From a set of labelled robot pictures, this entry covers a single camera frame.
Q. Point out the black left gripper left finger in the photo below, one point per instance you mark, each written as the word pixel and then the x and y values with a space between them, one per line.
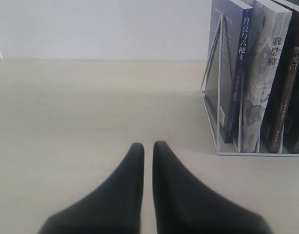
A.
pixel 112 208

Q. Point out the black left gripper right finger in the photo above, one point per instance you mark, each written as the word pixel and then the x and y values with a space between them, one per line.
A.
pixel 185 205

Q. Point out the blue book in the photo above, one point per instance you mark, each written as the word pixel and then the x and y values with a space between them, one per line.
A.
pixel 237 15

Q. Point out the dark brown book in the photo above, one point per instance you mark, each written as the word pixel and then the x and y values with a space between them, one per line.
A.
pixel 275 114

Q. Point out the black white book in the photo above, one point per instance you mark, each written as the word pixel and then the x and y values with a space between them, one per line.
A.
pixel 291 136

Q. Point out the grey white book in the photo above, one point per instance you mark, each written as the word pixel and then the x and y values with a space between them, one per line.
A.
pixel 269 27

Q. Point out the white wire book rack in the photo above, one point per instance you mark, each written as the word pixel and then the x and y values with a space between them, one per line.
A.
pixel 214 120

